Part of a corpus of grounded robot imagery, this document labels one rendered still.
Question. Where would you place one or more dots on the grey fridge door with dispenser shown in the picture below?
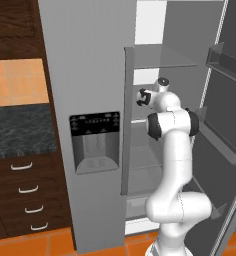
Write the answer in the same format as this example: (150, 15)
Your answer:
(86, 60)

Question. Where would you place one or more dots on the dark wood wall cupboard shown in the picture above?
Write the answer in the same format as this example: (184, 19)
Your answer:
(15, 28)

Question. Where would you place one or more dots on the grey fridge door bin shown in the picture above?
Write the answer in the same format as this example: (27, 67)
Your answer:
(223, 136)
(228, 61)

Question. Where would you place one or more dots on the dark wood drawer front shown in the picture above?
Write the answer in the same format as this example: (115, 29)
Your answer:
(13, 228)
(43, 168)
(3, 190)
(10, 210)

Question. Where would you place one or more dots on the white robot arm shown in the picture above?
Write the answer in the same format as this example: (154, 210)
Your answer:
(176, 156)

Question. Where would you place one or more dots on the grey fridge body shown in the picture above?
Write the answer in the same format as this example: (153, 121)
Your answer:
(186, 30)

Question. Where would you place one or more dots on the grey fridge door with bins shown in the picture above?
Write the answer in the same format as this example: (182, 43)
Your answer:
(228, 96)

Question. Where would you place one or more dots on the glass fridge shelf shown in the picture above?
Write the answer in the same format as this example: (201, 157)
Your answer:
(163, 56)
(140, 146)

